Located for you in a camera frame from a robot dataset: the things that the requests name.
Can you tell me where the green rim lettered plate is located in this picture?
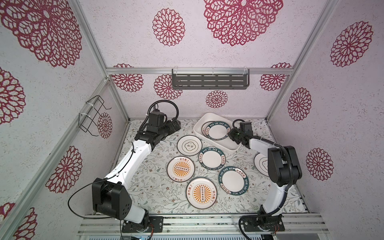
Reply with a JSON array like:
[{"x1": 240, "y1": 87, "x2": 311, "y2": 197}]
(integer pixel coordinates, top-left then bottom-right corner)
[
  {"x1": 202, "y1": 121, "x2": 231, "y2": 141},
  {"x1": 198, "y1": 147, "x2": 226, "y2": 171},
  {"x1": 218, "y1": 166, "x2": 250, "y2": 196}
]

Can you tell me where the orange sunburst plate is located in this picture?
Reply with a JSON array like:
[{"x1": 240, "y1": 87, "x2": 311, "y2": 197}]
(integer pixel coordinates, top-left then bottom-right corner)
[
  {"x1": 167, "y1": 156, "x2": 196, "y2": 183},
  {"x1": 186, "y1": 177, "x2": 218, "y2": 210}
]

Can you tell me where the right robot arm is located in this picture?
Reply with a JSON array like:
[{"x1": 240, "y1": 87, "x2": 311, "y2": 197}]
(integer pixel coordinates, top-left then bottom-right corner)
[{"x1": 228, "y1": 119, "x2": 303, "y2": 218}]

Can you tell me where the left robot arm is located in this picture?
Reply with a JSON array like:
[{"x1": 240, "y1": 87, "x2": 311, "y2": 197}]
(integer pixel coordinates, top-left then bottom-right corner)
[{"x1": 92, "y1": 110, "x2": 181, "y2": 228}]

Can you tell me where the white plastic bin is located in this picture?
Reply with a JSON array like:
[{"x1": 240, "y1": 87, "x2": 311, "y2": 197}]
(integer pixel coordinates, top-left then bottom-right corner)
[{"x1": 193, "y1": 113, "x2": 240, "y2": 154}]

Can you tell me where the clover plate far right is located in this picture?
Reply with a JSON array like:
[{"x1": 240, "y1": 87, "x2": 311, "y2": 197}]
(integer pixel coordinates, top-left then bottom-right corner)
[{"x1": 254, "y1": 153, "x2": 269, "y2": 177}]

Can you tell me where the green clover centre plate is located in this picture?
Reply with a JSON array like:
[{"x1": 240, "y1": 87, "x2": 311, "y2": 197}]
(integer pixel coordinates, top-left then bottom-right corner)
[{"x1": 177, "y1": 135, "x2": 203, "y2": 157}]

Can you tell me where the orange sunburst plate front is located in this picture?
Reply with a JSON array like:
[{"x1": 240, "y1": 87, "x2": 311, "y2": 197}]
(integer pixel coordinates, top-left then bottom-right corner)
[{"x1": 186, "y1": 177, "x2": 218, "y2": 210}]

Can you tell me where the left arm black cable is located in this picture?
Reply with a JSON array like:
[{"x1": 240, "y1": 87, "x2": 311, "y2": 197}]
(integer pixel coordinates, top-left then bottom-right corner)
[{"x1": 67, "y1": 99, "x2": 180, "y2": 220}]

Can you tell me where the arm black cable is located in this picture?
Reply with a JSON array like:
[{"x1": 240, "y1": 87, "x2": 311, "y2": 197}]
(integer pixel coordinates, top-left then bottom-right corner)
[
  {"x1": 67, "y1": 99, "x2": 180, "y2": 220},
  {"x1": 232, "y1": 118, "x2": 296, "y2": 240}
]

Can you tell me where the grey slotted wall shelf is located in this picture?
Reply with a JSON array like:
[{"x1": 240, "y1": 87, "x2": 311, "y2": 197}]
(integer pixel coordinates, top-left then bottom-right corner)
[{"x1": 171, "y1": 69, "x2": 250, "y2": 90}]

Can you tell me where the black wire wall rack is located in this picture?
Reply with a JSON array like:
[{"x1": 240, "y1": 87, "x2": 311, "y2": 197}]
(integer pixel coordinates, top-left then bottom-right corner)
[{"x1": 78, "y1": 95, "x2": 112, "y2": 137}]

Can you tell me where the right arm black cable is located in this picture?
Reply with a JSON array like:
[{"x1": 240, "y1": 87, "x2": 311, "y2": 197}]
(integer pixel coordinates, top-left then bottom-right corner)
[{"x1": 232, "y1": 118, "x2": 296, "y2": 240}]

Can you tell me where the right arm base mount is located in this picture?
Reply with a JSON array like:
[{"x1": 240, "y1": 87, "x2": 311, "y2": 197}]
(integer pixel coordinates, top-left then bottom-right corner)
[{"x1": 240, "y1": 214, "x2": 285, "y2": 233}]

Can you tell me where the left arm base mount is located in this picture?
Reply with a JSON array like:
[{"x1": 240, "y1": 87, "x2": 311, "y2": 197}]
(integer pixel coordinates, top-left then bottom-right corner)
[{"x1": 122, "y1": 216, "x2": 164, "y2": 234}]

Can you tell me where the aluminium front rail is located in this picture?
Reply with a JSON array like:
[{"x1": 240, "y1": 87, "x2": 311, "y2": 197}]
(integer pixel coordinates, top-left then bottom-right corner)
[{"x1": 76, "y1": 213, "x2": 330, "y2": 237}]

